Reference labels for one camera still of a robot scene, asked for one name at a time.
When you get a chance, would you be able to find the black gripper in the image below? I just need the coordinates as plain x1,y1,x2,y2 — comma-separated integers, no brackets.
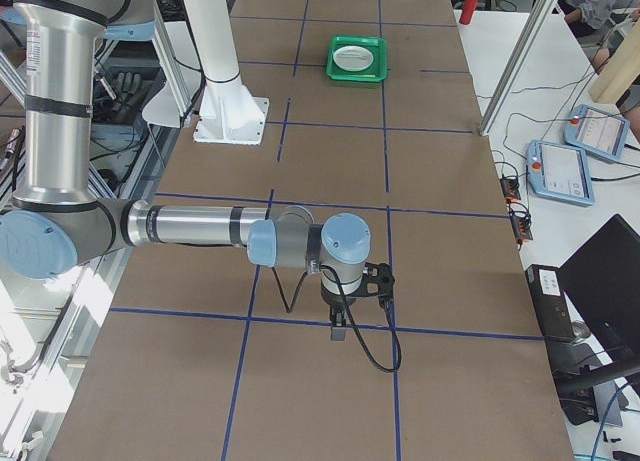
321,285,356,328

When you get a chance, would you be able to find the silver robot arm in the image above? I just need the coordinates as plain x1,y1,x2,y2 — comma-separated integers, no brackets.
1,0,372,328

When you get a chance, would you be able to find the near orange usb hub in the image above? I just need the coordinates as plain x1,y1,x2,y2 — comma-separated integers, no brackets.
507,202,533,244

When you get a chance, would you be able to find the orange usb hub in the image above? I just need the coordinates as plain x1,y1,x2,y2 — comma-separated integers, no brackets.
507,202,533,244
499,176,521,203

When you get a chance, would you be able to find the far orange usb hub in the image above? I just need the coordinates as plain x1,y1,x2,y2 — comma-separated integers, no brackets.
499,176,521,203

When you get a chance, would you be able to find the black computer box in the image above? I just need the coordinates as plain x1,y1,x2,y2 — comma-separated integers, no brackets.
525,264,590,343

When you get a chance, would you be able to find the green plastic tray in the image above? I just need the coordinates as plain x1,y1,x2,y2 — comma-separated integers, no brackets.
325,35,388,83

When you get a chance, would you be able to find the white round plate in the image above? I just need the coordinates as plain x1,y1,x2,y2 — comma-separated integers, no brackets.
332,45,374,72

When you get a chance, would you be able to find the black monitor stand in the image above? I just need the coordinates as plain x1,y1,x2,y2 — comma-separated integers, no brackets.
548,342,639,426

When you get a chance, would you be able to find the near teach pendant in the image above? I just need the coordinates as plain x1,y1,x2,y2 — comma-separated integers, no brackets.
526,140,595,206

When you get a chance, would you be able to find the teach pendant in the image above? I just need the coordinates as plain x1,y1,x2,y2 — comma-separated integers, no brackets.
564,104,630,162
526,140,595,206

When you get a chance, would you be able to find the black monitor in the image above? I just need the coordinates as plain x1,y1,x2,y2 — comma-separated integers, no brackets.
559,214,639,354

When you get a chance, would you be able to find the far teach pendant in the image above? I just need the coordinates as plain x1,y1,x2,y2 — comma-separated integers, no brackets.
564,104,630,162

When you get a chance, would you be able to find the red cylinder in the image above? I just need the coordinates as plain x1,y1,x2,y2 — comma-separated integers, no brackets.
459,0,479,25

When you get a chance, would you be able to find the wooden beam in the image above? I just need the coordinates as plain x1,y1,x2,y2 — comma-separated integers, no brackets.
589,23,640,104

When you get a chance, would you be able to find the seated person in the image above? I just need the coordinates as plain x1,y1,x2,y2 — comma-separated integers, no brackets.
559,0,640,67

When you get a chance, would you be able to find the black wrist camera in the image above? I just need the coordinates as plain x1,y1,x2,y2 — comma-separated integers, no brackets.
359,262,395,302

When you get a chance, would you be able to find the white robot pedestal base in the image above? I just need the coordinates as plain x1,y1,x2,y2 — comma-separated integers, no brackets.
141,0,271,147

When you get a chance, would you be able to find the aluminium frame post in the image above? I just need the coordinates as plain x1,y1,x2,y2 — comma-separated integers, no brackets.
479,0,558,136

